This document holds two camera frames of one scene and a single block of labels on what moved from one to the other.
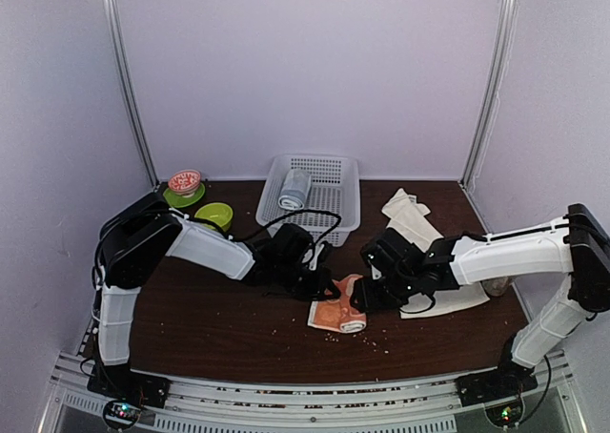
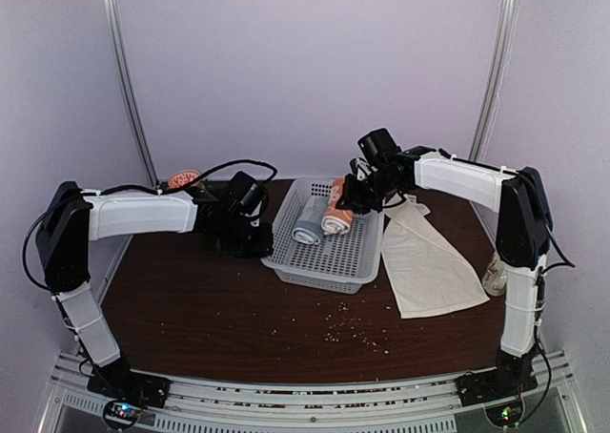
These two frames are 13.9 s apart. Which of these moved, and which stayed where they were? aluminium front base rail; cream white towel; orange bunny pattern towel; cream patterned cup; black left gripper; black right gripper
Moved: orange bunny pattern towel; black left gripper; black right gripper
Stayed: cream patterned cup; cream white towel; aluminium front base rail
